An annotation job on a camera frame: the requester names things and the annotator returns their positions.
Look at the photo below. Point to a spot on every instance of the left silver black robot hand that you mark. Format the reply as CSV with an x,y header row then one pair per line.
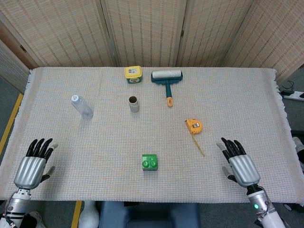
x,y
29,169

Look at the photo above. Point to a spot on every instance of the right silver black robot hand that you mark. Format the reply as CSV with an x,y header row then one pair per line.
x,y
244,169

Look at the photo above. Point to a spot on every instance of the green toy block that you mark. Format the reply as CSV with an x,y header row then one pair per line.
x,y
149,162

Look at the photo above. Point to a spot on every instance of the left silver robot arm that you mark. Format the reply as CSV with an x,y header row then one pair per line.
x,y
16,204

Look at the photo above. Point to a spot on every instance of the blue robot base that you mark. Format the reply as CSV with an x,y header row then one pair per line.
x,y
149,216

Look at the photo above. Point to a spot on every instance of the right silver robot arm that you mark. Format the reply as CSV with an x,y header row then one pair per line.
x,y
263,204

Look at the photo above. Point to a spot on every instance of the white shoe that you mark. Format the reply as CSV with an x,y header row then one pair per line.
x,y
298,148
36,219

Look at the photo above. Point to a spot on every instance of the yellow tape measure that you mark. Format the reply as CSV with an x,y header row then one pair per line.
x,y
194,126

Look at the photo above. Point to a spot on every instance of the white rounded robot part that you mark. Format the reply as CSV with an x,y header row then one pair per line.
x,y
89,215

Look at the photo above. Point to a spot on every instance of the clear plastic water bottle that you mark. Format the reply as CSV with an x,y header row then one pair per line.
x,y
82,105

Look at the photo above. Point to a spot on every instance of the white power strip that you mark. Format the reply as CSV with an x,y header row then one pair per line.
x,y
293,96

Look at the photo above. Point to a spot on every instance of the beige woven tablecloth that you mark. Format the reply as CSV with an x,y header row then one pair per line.
x,y
118,137

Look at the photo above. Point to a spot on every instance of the teal lint roller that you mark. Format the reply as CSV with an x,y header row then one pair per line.
x,y
167,77

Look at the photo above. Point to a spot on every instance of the grey cardboard tube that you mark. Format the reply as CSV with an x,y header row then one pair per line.
x,y
134,106

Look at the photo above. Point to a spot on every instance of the yellow-lidded green container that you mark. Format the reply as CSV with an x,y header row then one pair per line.
x,y
133,73

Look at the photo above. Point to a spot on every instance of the beige folding screen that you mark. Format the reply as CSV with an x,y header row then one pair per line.
x,y
147,33

